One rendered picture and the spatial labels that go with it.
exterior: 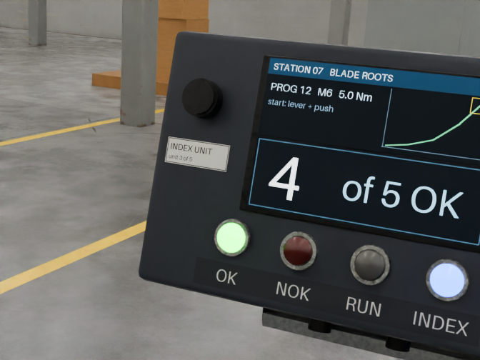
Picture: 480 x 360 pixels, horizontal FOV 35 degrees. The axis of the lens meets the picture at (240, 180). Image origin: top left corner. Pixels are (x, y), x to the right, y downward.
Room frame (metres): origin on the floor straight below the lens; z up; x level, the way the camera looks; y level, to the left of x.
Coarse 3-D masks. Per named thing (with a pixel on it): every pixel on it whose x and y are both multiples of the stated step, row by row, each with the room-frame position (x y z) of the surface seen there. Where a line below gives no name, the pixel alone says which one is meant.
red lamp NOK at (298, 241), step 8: (296, 232) 0.49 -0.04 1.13; (304, 232) 0.49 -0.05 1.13; (288, 240) 0.49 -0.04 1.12; (296, 240) 0.48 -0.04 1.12; (304, 240) 0.48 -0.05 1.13; (312, 240) 0.48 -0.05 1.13; (280, 248) 0.49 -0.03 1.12; (288, 248) 0.48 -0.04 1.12; (296, 248) 0.48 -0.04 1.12; (304, 248) 0.48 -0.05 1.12; (312, 248) 0.48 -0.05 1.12; (288, 256) 0.48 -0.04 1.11; (296, 256) 0.48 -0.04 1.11; (304, 256) 0.48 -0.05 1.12; (312, 256) 0.48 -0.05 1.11; (288, 264) 0.48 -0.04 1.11; (296, 264) 0.48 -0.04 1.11; (304, 264) 0.48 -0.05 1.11; (312, 264) 0.48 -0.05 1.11
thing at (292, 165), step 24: (264, 144) 0.52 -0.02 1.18; (288, 144) 0.51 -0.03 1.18; (312, 144) 0.51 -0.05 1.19; (264, 168) 0.51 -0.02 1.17; (288, 168) 0.51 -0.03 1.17; (312, 168) 0.50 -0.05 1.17; (264, 192) 0.51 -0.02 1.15; (288, 192) 0.50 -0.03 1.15; (312, 192) 0.50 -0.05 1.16; (312, 216) 0.49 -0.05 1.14
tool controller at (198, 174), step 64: (192, 64) 0.56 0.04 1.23; (256, 64) 0.54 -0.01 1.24; (320, 64) 0.52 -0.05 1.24; (384, 64) 0.51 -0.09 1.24; (448, 64) 0.49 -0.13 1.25; (192, 128) 0.54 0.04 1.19; (256, 128) 0.52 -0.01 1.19; (320, 128) 0.51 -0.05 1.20; (384, 128) 0.49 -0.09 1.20; (448, 128) 0.48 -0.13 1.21; (192, 192) 0.53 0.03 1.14; (320, 192) 0.49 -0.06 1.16; (384, 192) 0.48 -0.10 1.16; (448, 192) 0.47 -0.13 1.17; (192, 256) 0.51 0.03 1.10; (256, 256) 0.50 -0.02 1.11; (320, 256) 0.48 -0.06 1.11; (448, 256) 0.45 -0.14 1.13; (320, 320) 0.47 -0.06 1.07; (384, 320) 0.46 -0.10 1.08; (448, 320) 0.44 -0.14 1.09
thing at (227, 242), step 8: (224, 224) 0.51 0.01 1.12; (232, 224) 0.50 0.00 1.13; (240, 224) 0.50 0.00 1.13; (216, 232) 0.51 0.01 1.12; (224, 232) 0.50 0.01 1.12; (232, 232) 0.50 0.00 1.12; (240, 232) 0.50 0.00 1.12; (248, 232) 0.50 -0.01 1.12; (216, 240) 0.51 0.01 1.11; (224, 240) 0.50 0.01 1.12; (232, 240) 0.50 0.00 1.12; (240, 240) 0.50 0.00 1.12; (248, 240) 0.50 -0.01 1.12; (224, 248) 0.50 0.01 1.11; (232, 248) 0.50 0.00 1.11; (240, 248) 0.50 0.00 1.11
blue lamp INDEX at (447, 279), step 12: (432, 264) 0.45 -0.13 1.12; (444, 264) 0.45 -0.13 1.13; (456, 264) 0.45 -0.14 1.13; (432, 276) 0.45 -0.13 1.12; (444, 276) 0.44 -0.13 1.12; (456, 276) 0.44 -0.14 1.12; (468, 276) 0.45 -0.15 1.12; (432, 288) 0.45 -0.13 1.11; (444, 288) 0.44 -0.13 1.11; (456, 288) 0.44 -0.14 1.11; (444, 300) 0.44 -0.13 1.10
